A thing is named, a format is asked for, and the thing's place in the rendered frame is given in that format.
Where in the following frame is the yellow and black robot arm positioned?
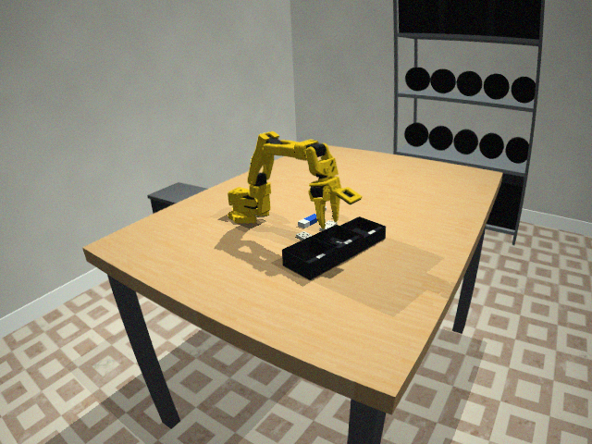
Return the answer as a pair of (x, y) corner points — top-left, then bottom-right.
(228, 131), (339, 224)

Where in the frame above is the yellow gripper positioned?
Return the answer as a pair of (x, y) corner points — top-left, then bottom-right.
(308, 177), (363, 229)

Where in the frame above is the white domino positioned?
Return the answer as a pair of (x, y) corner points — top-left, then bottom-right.
(296, 231), (313, 240)
(320, 220), (338, 230)

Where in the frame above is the black 9v battery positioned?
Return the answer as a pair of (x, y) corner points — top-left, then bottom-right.
(327, 238), (345, 246)

